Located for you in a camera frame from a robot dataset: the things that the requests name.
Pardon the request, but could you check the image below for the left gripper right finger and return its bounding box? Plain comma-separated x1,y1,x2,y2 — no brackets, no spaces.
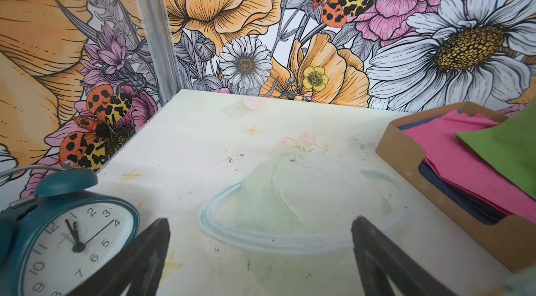
351,216,454,295

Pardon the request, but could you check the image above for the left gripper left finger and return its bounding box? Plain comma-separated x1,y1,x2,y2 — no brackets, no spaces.
69,218,170,295

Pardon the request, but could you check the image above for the teal alarm clock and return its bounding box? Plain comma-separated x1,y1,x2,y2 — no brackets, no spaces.
1,165,140,295

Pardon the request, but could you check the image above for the pink napkin stack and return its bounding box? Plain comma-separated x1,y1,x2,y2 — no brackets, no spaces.
399,110,535,225

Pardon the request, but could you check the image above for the brown cardboard napkin tray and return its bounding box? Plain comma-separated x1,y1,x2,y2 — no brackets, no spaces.
375,102,535,273

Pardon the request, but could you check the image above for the green paper napkin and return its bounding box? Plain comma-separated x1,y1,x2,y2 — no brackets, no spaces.
456,101,535,198

